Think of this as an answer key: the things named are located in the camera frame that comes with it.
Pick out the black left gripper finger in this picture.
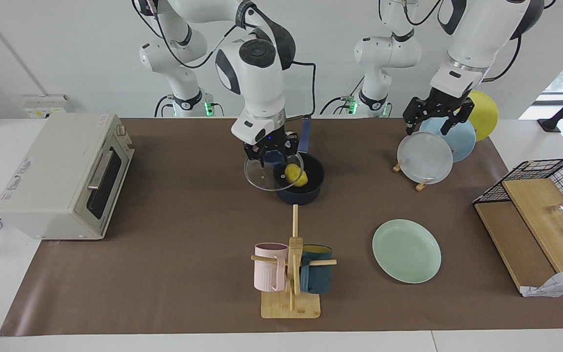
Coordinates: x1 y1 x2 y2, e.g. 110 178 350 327
403 97 432 135
440 99 476 136

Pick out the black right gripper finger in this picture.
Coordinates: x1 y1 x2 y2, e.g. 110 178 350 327
281 131 300 158
243 142 265 170

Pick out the glass lid with blue knob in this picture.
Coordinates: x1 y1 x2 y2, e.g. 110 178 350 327
244 150 304 192

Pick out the yellow lemon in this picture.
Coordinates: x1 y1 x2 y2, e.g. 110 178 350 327
285 164 309 188

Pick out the light blue plate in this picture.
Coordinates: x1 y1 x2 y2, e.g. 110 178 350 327
419 117 476 163

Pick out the yellow plate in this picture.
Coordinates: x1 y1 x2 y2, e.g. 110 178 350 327
467 90 499 142

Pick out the pale grey plate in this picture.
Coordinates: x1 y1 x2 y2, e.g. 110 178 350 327
397 131 454 185

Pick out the wooden plate rack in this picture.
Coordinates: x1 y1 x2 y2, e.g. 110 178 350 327
392 161 431 192

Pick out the mint green plate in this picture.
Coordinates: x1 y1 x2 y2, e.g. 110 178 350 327
372 219 442 284

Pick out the dark blue saucepan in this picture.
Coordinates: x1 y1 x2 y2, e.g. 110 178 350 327
273 114 325 205

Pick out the pink ribbed mug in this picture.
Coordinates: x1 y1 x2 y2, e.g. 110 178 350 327
254 242 289 292

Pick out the brown table mat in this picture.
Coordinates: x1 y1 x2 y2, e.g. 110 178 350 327
0 117 563 337

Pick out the dark teal mug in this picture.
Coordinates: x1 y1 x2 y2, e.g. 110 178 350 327
300 244 333 294

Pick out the wooden mug tree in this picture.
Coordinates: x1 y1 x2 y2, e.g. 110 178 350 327
251 204 337 319

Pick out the white checked cloth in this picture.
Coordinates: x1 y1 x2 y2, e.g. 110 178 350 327
521 266 563 298

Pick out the cream toaster oven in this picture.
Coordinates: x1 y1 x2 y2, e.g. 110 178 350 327
0 113 135 240

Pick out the white power strip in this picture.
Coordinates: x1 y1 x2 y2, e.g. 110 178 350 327
22 94 69 119

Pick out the black left base cable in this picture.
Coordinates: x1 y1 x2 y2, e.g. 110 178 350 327
320 73 366 116

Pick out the black base cable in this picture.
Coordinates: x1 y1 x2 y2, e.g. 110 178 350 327
154 94 177 118
320 73 366 116

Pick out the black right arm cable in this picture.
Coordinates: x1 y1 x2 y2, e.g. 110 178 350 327
281 59 317 121

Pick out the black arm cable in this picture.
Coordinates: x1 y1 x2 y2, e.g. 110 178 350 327
281 59 317 121
482 33 524 83

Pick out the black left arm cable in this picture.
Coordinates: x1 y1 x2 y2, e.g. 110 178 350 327
482 33 524 83

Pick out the black right base cable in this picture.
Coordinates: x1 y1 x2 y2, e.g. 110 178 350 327
154 94 177 118

